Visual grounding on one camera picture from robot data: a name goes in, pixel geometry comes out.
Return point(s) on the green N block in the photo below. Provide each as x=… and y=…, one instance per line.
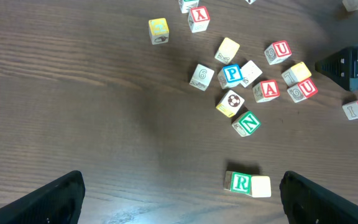
x=246, y=124

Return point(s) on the yellow block far left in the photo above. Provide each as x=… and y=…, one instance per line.
x=158, y=31

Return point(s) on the blue X block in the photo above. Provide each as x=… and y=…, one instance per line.
x=250, y=1

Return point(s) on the green F block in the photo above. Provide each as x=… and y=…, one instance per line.
x=186, y=5

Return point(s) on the green B block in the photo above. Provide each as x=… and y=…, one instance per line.
x=350, y=5

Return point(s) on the blue P block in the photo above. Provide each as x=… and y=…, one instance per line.
x=230, y=76

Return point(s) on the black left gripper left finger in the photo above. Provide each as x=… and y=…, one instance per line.
x=60, y=201

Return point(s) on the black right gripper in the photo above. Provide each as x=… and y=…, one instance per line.
x=341, y=67

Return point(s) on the plain number 6 block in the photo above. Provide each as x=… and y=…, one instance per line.
x=202, y=77

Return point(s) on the green R block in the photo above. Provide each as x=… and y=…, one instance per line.
x=237, y=182

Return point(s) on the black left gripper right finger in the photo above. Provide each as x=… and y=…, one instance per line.
x=307, y=202

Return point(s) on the red X block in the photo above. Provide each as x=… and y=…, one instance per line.
x=198, y=19

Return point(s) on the red u block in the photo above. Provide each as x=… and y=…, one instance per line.
x=302, y=90
x=277, y=52

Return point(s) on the plain white green-edged block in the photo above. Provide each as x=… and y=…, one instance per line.
x=250, y=72

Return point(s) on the red U block upper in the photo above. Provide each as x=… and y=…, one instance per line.
x=277, y=52

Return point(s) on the yellow block near P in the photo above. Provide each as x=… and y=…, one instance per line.
x=227, y=51

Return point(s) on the yellow block centre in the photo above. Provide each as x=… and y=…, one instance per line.
x=296, y=74

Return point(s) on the red A block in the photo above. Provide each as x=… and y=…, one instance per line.
x=266, y=91

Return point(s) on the soccer ball block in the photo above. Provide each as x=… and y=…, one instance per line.
x=230, y=104

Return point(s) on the red U block lower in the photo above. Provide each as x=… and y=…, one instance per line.
x=302, y=90

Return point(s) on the yellow O block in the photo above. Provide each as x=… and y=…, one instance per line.
x=260, y=186

